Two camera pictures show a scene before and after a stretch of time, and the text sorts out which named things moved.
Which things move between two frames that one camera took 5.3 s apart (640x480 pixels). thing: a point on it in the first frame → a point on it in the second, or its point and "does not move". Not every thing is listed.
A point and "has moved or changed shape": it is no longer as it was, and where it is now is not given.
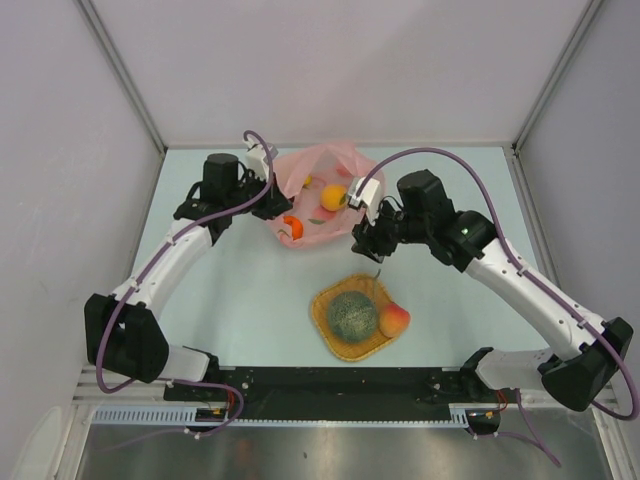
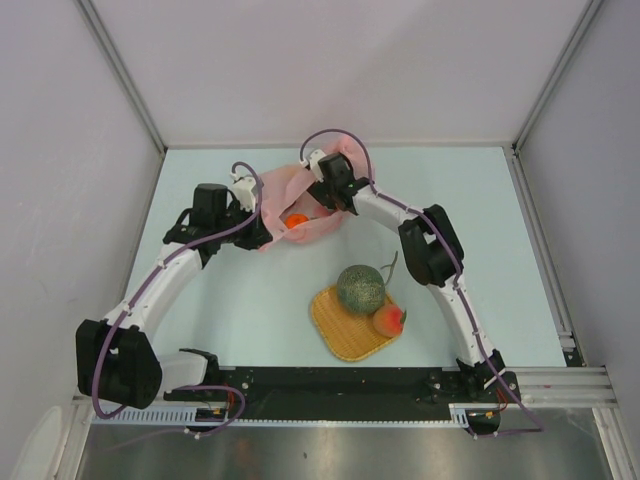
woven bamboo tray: [372, 286] does not move
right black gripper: [365, 236] → [320, 191]
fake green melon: [352, 316] → [361, 288]
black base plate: [336, 392] does not move
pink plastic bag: [316, 179] has moved or changed shape
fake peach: [393, 320] does not move
